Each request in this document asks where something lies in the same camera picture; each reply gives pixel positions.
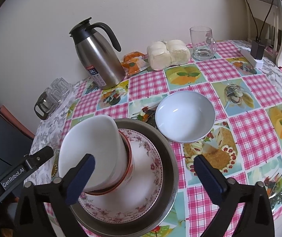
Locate black cable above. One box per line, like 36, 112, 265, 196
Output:
241, 0, 275, 41

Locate white bowl red pattern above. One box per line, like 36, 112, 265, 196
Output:
85, 131, 134, 196

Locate small white square dish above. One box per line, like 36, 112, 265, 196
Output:
58, 115, 127, 192

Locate black power adapter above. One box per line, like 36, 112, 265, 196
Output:
250, 40, 265, 60

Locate clear glass mug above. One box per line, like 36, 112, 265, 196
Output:
190, 26, 217, 60

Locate stainless steel thermos jug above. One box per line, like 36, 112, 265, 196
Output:
69, 18, 125, 90

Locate clear drinking glass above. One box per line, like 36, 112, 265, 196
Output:
48, 88, 69, 104
51, 78, 72, 95

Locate glass teapot black handle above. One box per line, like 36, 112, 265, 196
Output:
34, 91, 56, 120

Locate floral rimmed white plate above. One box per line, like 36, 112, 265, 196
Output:
78, 128, 163, 224

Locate light blue ceramic bowl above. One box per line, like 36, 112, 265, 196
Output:
155, 90, 216, 143

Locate colourful checked tablecloth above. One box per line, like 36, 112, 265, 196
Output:
31, 41, 282, 236

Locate packaged white steamed buns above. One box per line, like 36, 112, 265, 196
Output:
147, 40, 191, 71

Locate white power strip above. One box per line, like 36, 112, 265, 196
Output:
240, 48, 264, 70

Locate large stainless steel basin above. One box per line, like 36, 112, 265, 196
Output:
70, 118, 179, 236

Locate orange snack packet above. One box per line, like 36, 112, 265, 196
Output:
121, 51, 149, 76

